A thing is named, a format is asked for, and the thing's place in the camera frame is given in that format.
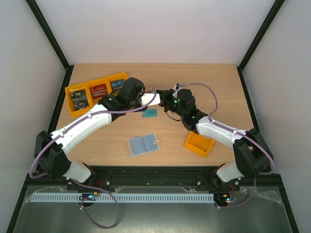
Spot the teal green card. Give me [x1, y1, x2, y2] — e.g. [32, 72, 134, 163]
[142, 109, 157, 118]

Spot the beige leather card holder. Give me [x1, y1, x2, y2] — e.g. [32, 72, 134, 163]
[127, 133, 161, 157]

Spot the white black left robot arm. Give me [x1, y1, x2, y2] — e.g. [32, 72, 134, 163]
[29, 78, 145, 183]

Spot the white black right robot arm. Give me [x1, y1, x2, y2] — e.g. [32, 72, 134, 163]
[158, 89, 274, 190]

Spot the blue card stack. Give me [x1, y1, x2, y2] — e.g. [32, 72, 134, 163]
[110, 79, 125, 89]

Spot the red card stack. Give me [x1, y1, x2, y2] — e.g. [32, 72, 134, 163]
[90, 84, 108, 99]

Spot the black card stack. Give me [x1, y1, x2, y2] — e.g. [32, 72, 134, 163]
[70, 89, 87, 101]

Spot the small yellow bin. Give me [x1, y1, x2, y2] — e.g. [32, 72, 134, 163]
[184, 132, 214, 158]

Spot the yellow three-compartment bin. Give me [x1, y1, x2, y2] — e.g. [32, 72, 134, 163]
[65, 72, 128, 117]

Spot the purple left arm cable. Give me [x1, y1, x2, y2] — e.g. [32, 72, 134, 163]
[29, 89, 157, 229]

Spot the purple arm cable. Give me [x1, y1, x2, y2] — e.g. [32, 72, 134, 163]
[29, 89, 157, 229]
[178, 82, 276, 210]

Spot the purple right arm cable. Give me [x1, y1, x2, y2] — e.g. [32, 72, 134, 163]
[178, 82, 276, 210]

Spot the white slotted cable duct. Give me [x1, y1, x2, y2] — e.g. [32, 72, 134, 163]
[30, 193, 214, 203]

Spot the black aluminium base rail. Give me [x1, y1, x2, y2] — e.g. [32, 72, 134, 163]
[65, 165, 241, 192]

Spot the black right frame post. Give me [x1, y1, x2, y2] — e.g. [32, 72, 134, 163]
[238, 0, 286, 71]

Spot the black frame post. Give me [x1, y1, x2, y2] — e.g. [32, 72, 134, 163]
[238, 0, 286, 71]
[25, 0, 73, 71]

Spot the black left frame post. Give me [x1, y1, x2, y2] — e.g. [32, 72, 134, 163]
[25, 0, 73, 71]

